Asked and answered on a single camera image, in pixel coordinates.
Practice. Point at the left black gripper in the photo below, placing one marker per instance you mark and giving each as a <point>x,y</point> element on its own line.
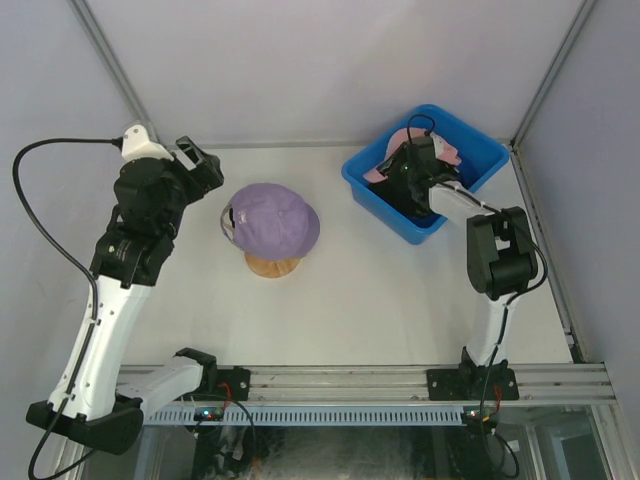
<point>205,177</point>

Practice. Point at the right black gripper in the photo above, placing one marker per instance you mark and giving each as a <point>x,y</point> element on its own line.
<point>392,164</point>

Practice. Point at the pink baseball cap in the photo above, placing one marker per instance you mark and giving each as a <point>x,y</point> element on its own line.
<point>376,174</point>

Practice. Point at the purple baseball cap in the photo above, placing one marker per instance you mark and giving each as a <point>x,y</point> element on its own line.
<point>270,222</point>

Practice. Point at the black baseball cap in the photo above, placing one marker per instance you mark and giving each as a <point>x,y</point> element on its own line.
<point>407,188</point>

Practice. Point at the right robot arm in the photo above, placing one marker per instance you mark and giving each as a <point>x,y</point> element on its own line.
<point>503,263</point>

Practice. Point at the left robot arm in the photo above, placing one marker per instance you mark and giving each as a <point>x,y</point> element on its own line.
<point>86,406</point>

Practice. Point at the blue plastic bin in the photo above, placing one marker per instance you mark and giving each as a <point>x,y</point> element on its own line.
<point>481,158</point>

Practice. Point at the wooden hat stand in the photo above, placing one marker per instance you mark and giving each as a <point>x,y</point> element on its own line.
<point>271,269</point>

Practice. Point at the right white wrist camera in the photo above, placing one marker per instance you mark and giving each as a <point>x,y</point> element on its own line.
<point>439,146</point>

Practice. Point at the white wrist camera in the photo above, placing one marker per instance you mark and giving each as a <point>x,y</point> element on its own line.
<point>439,146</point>
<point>137,143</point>

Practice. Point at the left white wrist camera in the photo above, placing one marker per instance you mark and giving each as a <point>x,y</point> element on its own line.
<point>137,143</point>

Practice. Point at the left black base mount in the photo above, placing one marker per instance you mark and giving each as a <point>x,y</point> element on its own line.
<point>225,383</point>

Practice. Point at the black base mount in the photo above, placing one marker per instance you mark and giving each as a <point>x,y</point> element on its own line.
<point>445,384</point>
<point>225,383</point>

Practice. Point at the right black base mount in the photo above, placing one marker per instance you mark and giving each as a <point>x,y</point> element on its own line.
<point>445,384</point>

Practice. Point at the perforated cable tray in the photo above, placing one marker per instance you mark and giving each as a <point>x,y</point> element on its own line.
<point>306,416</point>

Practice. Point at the aluminium front rail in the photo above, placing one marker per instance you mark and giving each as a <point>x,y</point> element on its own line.
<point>538,384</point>

